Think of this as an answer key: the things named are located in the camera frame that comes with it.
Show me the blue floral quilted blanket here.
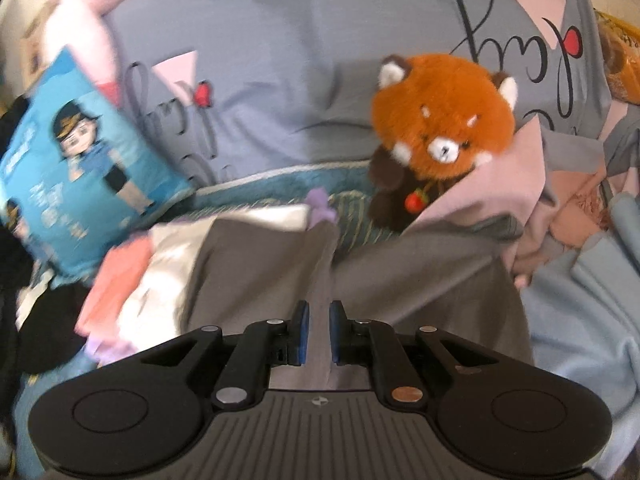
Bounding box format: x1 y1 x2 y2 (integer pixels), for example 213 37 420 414
13 162 394 479

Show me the folded coral pink garment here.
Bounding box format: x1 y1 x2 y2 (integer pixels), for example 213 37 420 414
75 235 153 341

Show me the orange plastic bag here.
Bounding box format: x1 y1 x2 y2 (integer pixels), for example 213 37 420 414
596 11 640 105

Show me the blue cartoon police cushion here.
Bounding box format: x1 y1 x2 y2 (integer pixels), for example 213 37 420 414
1 49 193 282

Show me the red panda plush toy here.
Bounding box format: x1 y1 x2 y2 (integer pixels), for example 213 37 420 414
368 53 518 232

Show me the light blue garment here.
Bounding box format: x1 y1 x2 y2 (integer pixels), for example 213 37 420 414
521 193 639 478

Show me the grey garment with pink cuffs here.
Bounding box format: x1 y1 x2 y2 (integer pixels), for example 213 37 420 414
181 216 533 390

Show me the folded purple garment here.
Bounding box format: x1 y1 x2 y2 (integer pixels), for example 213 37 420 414
85 188 337 365

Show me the black clothes pile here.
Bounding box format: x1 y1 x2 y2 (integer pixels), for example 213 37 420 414
0 94 91 456

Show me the pink cloth under plush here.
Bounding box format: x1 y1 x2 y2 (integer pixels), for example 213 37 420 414
407 118 605 275

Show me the folded white garment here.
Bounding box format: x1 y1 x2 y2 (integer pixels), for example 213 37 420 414
117 204 310 351

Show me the grey printed sofa cover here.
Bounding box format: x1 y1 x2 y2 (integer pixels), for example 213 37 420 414
106 0 639 193

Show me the large pink plush toy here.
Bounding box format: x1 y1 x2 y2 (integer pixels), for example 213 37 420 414
39 0 124 106

